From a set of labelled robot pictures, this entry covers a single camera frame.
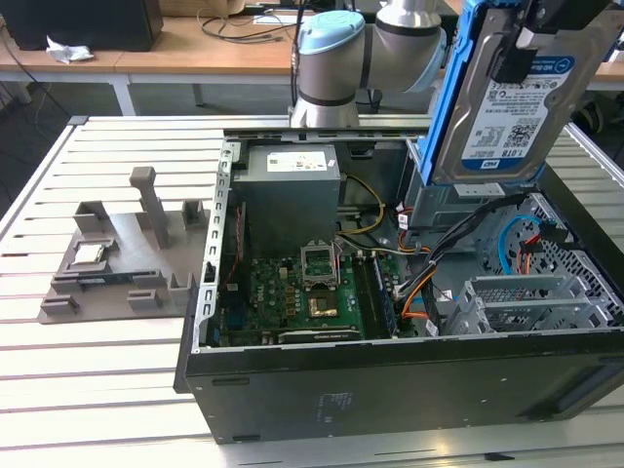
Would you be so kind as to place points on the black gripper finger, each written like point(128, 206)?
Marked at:
point(509, 66)

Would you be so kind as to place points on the hard disk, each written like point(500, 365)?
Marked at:
point(497, 122)

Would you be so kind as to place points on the silver disk bay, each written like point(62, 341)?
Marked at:
point(512, 287)

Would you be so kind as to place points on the black waste bin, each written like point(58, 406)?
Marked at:
point(370, 100)

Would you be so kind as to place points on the silver drive cage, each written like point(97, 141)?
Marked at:
point(439, 209)

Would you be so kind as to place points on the grey power supply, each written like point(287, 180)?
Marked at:
point(287, 205)

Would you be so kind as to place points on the installed RAM stick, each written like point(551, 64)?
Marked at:
point(385, 302)

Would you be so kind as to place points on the CPU socket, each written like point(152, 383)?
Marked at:
point(324, 304)

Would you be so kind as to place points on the green motherboard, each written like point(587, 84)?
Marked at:
point(273, 292)

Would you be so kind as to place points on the black graphics card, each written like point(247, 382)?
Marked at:
point(317, 336)

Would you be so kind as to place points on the black open PC case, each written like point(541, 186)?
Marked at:
point(390, 390)

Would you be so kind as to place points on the long wooden desk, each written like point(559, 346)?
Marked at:
point(161, 58)

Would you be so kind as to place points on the black computer tower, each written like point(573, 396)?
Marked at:
point(83, 24)

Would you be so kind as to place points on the grey parts rack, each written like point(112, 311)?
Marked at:
point(122, 253)

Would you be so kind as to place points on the crumpled white paper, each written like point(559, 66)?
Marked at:
point(68, 51)

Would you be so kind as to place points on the silver CPU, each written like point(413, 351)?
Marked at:
point(89, 254)

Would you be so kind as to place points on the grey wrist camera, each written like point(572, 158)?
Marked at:
point(529, 36)

